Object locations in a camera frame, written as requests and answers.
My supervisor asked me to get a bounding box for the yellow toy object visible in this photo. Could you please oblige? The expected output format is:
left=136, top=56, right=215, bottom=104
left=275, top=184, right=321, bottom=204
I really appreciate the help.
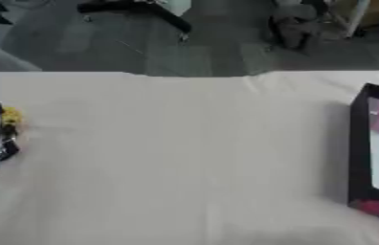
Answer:
left=0, top=106, right=26, bottom=127

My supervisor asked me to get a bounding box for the black box white inside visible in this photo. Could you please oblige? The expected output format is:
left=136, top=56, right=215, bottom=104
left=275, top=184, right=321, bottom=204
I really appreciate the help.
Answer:
left=346, top=82, right=379, bottom=220

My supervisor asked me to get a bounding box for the white frame stand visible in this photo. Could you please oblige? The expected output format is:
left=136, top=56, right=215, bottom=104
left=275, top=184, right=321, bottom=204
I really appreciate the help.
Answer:
left=328, top=0, right=379, bottom=38

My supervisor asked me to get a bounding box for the black chair base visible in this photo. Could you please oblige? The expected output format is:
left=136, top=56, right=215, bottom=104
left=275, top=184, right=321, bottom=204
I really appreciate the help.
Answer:
left=76, top=0, right=195, bottom=43

